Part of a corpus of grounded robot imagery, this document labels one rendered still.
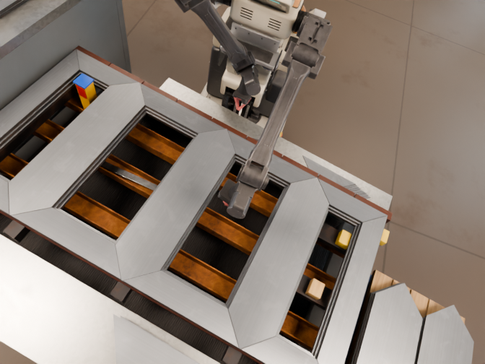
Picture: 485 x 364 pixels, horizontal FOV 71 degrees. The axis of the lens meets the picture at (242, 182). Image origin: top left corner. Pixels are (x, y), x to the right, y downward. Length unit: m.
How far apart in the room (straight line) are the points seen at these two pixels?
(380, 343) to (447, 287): 1.41
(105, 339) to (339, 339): 0.79
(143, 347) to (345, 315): 0.70
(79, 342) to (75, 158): 0.65
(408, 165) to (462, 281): 0.92
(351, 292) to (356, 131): 1.82
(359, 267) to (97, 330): 0.96
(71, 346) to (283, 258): 0.76
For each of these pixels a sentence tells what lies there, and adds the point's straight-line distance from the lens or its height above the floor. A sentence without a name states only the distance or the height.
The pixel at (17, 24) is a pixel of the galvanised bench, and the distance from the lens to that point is 1.65.
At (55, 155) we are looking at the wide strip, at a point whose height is 0.85.
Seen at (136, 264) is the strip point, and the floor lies 0.85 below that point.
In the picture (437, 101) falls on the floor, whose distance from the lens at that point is 3.69.
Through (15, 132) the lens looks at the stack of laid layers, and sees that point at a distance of 1.60.
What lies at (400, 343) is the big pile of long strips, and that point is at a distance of 1.44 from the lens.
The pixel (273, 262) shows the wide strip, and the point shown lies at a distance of 1.28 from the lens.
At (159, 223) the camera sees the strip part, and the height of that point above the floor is 0.85.
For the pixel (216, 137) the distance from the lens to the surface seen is 1.47.
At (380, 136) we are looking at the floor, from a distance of 3.04.
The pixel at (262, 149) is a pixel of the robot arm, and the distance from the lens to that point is 0.95.
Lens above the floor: 2.05
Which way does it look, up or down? 60 degrees down
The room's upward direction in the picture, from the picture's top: 22 degrees clockwise
